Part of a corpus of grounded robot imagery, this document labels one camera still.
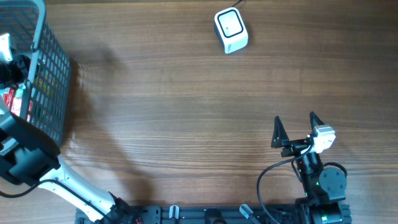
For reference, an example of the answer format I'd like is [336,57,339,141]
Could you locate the white barcode scanner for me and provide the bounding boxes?
[214,7,249,54]

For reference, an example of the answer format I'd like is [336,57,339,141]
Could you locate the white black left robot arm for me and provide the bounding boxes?
[1,101,136,223]

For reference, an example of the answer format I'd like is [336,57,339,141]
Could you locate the red snack stick packet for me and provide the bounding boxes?
[1,88,24,116]

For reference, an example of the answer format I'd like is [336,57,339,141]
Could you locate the grey plastic shopping basket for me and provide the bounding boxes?
[1,0,72,145]

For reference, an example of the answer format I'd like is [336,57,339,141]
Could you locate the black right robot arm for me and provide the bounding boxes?
[271,112,352,224]

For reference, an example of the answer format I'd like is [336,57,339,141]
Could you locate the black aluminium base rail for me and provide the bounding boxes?
[74,203,352,224]

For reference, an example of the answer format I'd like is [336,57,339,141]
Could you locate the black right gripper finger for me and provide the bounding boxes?
[271,116,290,148]
[310,111,324,128]

